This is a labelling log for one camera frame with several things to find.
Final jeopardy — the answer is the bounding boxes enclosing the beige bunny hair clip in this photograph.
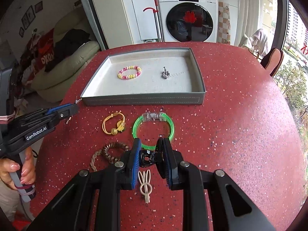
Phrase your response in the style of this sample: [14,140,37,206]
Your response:
[138,169,152,204]

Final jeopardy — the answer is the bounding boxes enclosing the cream leather sofa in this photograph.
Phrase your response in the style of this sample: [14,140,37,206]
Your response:
[30,7,100,103]

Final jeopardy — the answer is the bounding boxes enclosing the pink cloth on chair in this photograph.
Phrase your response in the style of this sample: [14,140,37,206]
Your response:
[250,29,270,57]

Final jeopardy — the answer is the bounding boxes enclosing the checkered hanging towel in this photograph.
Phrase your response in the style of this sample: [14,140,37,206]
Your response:
[217,2,231,45]

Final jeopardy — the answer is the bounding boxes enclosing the beige braided hair tie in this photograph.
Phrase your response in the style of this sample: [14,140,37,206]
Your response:
[90,149,104,173]

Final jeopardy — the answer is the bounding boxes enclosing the white washing machine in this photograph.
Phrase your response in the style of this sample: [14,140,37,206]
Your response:
[158,0,218,43]

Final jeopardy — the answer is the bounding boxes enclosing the silver heart pendant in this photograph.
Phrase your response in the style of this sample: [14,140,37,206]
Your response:
[162,67,170,79]

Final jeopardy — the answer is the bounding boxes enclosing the green plastic bangle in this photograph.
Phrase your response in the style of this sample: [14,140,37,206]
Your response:
[132,112,175,151]

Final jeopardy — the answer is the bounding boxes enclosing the red printed cloth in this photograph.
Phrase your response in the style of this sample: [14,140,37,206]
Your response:
[20,28,54,85]

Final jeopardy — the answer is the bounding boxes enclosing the brown wooden chair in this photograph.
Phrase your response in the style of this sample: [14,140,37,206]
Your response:
[260,48,284,77]

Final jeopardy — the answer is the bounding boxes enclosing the person's left hand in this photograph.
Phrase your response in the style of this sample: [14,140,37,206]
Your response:
[0,146,37,190]

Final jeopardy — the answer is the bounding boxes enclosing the pink yellow bead bracelet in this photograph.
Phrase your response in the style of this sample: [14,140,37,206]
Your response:
[117,65,142,80]

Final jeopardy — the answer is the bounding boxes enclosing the black claw hair clip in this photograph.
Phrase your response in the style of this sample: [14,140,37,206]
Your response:
[139,149,158,167]

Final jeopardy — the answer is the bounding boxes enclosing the yellow cord hair tie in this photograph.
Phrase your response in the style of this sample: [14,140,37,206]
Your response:
[102,110,126,136]

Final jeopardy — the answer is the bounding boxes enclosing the black clothing on sofa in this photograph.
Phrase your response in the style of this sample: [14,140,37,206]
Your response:
[44,29,90,73]

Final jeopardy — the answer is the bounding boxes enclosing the red handled mop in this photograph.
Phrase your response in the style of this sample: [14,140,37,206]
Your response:
[143,0,162,42]

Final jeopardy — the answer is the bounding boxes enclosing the white cabinet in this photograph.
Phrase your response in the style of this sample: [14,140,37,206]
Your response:
[82,0,157,50]

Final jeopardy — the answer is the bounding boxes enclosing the grey jewelry tray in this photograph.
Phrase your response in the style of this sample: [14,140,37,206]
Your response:
[81,48,206,106]

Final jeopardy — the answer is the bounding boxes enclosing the brown spiral hair tie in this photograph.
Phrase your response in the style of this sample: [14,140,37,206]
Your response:
[101,141,131,164]

